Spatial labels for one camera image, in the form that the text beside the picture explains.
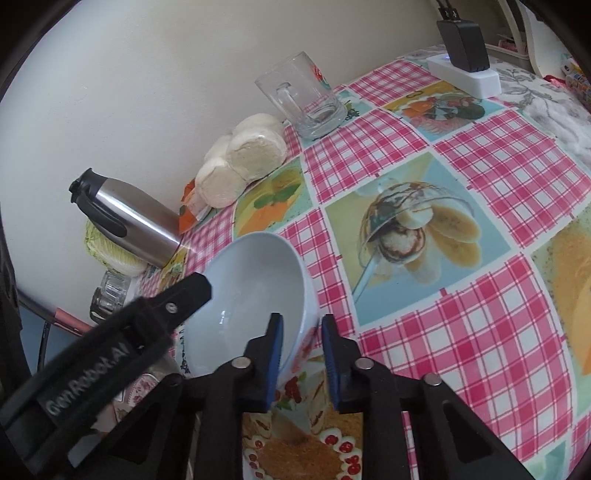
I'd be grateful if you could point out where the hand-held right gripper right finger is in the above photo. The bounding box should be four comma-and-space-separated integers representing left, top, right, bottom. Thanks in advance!
321, 314, 539, 480

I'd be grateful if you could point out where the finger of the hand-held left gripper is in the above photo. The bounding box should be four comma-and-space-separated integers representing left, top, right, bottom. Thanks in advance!
134, 272, 213, 344

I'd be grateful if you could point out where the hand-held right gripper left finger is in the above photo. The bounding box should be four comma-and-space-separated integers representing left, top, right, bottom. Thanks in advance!
99, 312, 284, 480

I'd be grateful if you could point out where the pink floral round plate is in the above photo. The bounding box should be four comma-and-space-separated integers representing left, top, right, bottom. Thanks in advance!
113, 364, 185, 425

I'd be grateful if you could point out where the red floral white bowl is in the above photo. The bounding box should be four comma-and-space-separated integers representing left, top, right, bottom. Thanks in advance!
182, 232, 320, 379

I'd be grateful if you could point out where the pink board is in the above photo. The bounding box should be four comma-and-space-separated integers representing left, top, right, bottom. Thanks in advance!
53, 307, 95, 335

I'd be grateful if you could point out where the blue cabinet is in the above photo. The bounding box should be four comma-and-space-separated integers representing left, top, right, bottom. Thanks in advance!
14, 305, 88, 374

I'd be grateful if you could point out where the orange snack packet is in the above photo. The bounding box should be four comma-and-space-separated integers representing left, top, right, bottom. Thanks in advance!
179, 178, 213, 234

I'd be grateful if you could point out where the napa cabbage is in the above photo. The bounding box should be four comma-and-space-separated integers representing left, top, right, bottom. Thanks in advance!
84, 219, 148, 278

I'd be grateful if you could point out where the stainless steel thermos jug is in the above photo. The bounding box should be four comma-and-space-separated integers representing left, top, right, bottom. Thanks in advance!
68, 168, 183, 268

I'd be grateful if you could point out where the bag of steamed buns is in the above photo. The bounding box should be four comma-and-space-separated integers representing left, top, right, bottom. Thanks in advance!
195, 113, 288, 207

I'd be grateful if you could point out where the clear glass mug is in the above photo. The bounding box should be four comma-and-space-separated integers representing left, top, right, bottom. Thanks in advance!
255, 52, 348, 139

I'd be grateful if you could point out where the white power strip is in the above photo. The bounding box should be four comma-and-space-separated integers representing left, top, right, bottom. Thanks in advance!
426, 54, 502, 99

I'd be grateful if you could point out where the black charger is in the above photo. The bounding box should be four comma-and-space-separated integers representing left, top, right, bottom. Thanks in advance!
436, 18, 490, 73

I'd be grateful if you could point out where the colourful snack roll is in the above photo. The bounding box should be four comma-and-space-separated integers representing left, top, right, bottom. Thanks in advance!
561, 58, 591, 93

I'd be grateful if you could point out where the white cutout plastic panel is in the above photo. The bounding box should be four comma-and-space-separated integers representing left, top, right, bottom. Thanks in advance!
505, 0, 555, 77

